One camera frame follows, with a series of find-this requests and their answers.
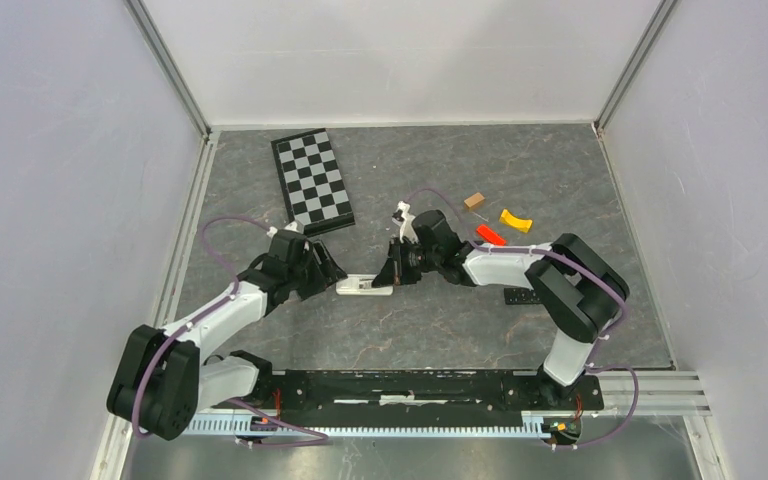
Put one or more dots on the yellow arch block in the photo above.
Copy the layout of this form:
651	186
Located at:
510	220

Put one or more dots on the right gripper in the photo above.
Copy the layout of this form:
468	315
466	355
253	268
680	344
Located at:
402	275

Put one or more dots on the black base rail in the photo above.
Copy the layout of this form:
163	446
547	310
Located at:
418	398

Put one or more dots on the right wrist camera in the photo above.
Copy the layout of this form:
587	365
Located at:
404	221

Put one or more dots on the black remote control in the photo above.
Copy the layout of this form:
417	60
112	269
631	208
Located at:
520	296

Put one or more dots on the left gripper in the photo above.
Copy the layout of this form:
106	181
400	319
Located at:
325	274

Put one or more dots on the brown wooden block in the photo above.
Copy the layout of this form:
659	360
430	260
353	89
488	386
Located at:
474	201

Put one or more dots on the checkered chess board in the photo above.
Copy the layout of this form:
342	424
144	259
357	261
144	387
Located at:
312	185

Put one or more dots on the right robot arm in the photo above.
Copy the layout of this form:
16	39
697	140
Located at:
583	295

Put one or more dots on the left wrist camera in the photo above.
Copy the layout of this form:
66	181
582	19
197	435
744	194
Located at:
293	226

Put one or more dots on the red rectangular block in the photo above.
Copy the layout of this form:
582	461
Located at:
489	235

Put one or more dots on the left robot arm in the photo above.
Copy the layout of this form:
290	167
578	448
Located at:
164	379

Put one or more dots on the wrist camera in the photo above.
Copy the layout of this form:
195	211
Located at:
404	221
293	226

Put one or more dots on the white remote control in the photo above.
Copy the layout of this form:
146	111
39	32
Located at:
361	285

